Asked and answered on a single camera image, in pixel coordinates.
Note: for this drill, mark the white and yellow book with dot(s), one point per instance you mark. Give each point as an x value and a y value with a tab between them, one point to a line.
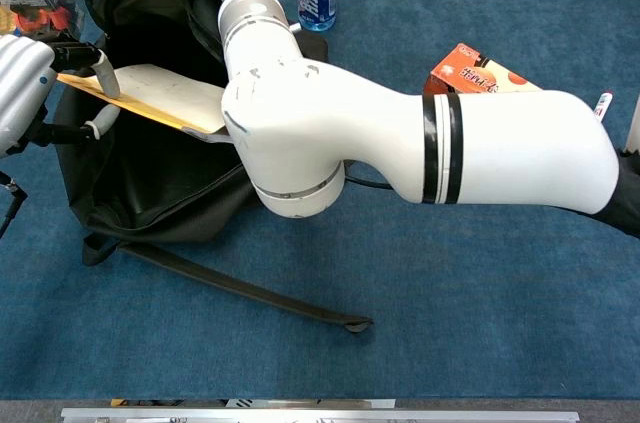
165	93

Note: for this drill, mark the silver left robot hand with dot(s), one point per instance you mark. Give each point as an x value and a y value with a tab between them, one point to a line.
20	78

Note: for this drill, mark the orange egg roll box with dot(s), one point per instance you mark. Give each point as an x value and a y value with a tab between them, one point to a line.
465	73

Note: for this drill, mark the blue felt table cover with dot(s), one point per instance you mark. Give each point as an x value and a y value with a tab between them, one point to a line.
450	293

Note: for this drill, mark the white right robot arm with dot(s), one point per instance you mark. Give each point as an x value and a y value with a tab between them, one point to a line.
350	128

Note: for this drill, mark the boxed orange black toy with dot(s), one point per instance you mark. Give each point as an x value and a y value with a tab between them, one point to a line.
35	13

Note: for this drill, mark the black fabric backpack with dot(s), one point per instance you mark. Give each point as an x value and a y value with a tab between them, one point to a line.
150	183

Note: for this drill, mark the aluminium profile rail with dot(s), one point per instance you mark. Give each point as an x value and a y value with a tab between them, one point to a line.
320	415

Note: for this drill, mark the red capped white marker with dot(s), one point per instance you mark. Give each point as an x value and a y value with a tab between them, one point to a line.
603	105

